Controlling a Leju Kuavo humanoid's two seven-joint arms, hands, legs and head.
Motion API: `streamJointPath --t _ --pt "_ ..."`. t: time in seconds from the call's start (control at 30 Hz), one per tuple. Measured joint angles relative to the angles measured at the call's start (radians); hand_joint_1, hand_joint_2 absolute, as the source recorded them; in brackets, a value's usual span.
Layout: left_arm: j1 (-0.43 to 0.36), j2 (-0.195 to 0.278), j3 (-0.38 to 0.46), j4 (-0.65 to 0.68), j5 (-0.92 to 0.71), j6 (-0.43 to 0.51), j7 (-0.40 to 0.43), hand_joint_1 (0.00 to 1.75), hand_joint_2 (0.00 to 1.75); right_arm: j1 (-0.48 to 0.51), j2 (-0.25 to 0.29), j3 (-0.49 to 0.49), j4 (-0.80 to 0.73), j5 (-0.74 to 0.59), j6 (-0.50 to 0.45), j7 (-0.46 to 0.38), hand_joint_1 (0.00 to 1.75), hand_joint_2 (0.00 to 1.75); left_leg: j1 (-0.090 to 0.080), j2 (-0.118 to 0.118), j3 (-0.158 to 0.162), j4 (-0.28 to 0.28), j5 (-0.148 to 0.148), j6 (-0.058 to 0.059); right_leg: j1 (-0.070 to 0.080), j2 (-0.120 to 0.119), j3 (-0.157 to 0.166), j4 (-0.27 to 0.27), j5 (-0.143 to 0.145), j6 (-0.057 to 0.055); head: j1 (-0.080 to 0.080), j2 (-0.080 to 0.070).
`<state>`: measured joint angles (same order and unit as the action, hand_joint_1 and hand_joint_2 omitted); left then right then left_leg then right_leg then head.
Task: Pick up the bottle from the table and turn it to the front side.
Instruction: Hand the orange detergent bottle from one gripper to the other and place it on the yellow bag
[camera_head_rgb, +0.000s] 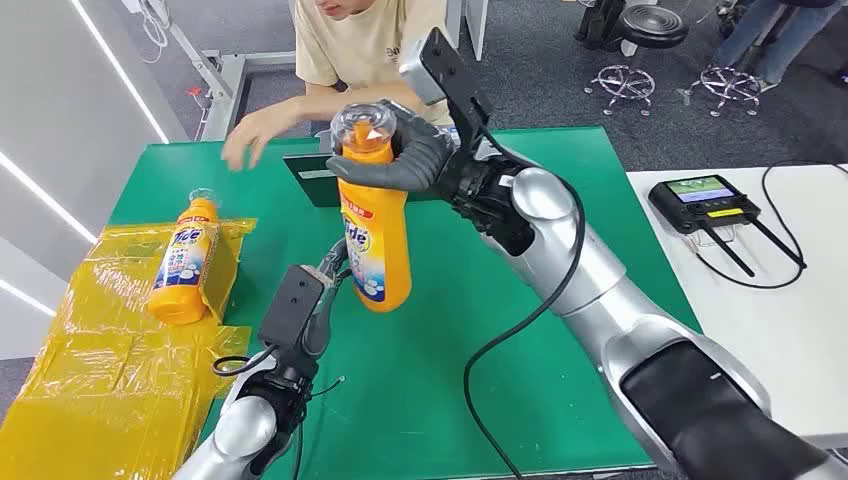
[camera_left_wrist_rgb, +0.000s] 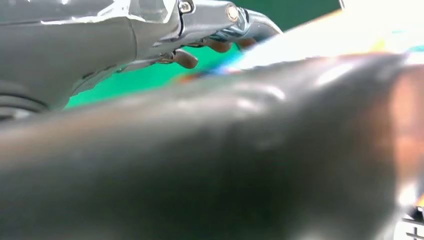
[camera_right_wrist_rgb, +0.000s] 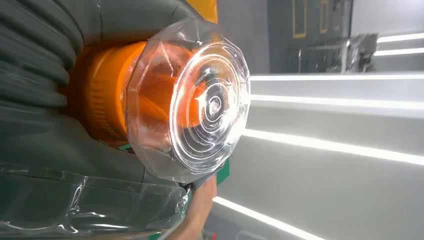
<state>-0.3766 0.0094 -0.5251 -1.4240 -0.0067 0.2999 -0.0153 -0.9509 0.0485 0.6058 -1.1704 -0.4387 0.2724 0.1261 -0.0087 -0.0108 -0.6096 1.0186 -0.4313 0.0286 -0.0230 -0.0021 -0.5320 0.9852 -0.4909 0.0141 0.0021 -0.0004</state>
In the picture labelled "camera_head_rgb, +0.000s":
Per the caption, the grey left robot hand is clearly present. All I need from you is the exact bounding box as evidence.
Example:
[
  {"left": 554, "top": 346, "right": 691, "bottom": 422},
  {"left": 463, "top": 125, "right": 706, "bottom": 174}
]
[{"left": 303, "top": 238, "right": 351, "bottom": 360}]

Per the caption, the person's right hand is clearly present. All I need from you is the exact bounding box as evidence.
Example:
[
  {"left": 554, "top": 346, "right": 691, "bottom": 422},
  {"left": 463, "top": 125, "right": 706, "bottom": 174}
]
[{"left": 221, "top": 107, "right": 293, "bottom": 173}]

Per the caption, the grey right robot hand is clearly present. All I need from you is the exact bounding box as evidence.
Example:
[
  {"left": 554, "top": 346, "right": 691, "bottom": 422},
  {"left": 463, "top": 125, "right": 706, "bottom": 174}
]
[{"left": 325, "top": 99, "right": 460, "bottom": 195}]

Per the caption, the orange detergent bottle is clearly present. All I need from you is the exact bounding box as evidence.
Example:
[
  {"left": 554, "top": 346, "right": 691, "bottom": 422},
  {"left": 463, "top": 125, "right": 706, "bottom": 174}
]
[
  {"left": 329, "top": 102, "right": 413, "bottom": 314},
  {"left": 146, "top": 188, "right": 221, "bottom": 327}
]

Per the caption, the person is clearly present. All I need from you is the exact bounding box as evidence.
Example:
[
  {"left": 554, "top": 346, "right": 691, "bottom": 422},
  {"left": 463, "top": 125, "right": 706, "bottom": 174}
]
[
  {"left": 221, "top": 0, "right": 458, "bottom": 172},
  {"left": 710, "top": 0, "right": 844, "bottom": 93}
]

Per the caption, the white furniture leg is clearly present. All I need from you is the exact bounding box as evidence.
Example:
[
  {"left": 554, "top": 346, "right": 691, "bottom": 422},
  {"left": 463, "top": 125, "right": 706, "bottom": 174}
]
[{"left": 445, "top": 0, "right": 492, "bottom": 62}]

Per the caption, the yellow plastic sheet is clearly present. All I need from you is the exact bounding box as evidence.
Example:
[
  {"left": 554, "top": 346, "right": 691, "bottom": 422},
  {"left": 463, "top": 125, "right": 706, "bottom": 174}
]
[{"left": 0, "top": 317, "right": 254, "bottom": 480}]

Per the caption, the black stool with chrome base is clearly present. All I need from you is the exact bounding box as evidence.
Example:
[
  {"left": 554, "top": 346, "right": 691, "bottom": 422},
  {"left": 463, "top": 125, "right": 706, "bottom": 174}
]
[{"left": 582, "top": 3, "right": 692, "bottom": 118}]

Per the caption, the black remote controller with screen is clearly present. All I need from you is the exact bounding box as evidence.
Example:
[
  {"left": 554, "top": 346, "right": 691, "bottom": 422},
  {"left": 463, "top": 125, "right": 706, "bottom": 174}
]
[{"left": 647, "top": 174, "right": 808, "bottom": 279}]

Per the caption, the chrome stool base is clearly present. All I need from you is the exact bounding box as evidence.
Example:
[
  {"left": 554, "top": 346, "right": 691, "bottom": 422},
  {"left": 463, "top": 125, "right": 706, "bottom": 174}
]
[{"left": 678, "top": 65, "right": 764, "bottom": 119}]

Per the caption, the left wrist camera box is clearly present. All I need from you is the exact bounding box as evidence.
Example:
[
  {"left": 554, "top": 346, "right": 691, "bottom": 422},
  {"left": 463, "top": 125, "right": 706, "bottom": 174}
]
[{"left": 257, "top": 264, "right": 327, "bottom": 354}]

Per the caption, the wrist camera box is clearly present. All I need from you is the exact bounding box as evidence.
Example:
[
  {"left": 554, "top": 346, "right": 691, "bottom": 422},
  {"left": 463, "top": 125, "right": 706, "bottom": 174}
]
[
  {"left": 257, "top": 264, "right": 327, "bottom": 354},
  {"left": 399, "top": 27, "right": 495, "bottom": 152}
]

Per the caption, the grey metal table frame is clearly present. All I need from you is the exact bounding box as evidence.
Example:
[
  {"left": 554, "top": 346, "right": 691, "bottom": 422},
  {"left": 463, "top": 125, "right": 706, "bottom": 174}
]
[{"left": 120, "top": 0, "right": 299, "bottom": 143}]

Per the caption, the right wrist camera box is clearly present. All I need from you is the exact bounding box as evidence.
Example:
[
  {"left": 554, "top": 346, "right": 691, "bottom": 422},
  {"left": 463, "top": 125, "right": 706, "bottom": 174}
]
[{"left": 399, "top": 27, "right": 495, "bottom": 152}]

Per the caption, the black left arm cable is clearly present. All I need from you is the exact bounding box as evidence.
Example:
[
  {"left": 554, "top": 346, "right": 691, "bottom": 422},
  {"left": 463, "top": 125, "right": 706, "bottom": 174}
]
[{"left": 211, "top": 343, "right": 278, "bottom": 379}]

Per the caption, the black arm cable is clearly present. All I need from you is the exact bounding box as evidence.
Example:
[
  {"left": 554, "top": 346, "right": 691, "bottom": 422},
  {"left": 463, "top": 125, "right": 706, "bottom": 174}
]
[
  {"left": 211, "top": 343, "right": 278, "bottom": 379},
  {"left": 462, "top": 132, "right": 588, "bottom": 480}
]

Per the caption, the white cable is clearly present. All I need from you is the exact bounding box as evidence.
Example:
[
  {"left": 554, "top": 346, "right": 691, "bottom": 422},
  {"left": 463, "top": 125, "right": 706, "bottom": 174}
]
[{"left": 134, "top": 0, "right": 172, "bottom": 66}]

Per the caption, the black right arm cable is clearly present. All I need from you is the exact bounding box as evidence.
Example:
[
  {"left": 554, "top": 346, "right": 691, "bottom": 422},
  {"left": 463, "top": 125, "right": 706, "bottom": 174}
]
[{"left": 462, "top": 132, "right": 588, "bottom": 480}]

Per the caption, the thin black controller cable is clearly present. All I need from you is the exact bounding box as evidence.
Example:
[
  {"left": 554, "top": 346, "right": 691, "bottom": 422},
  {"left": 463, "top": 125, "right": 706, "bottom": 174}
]
[{"left": 688, "top": 161, "right": 848, "bottom": 291}]

